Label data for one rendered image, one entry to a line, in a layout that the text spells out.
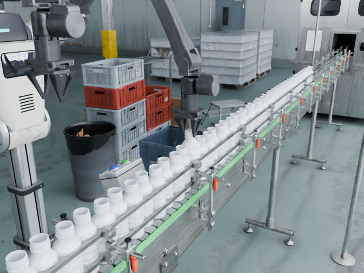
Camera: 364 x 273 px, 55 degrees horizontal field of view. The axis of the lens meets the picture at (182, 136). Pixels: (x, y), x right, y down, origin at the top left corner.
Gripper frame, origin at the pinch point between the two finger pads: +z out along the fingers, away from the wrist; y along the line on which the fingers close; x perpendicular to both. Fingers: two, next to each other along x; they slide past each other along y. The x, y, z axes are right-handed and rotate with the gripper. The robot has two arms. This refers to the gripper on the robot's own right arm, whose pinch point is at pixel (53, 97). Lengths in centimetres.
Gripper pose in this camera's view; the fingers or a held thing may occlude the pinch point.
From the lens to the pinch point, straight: 92.3
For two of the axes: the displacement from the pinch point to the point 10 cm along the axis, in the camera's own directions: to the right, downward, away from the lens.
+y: 8.7, 1.7, -4.6
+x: 4.9, -2.8, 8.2
